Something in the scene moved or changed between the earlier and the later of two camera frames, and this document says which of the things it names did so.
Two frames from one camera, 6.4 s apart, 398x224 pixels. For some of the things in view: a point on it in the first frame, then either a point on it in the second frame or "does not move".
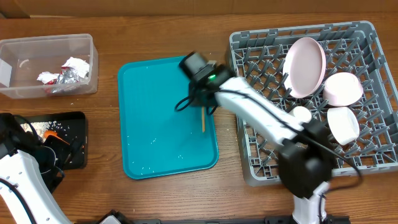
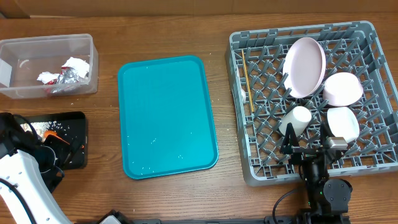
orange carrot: [54, 133] does not move
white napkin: [79, 66] does not move
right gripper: [194, 98] to [289, 141]
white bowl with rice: [342, 89] does not move
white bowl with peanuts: [343, 124] does not move
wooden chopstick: [203, 119] to [247, 79]
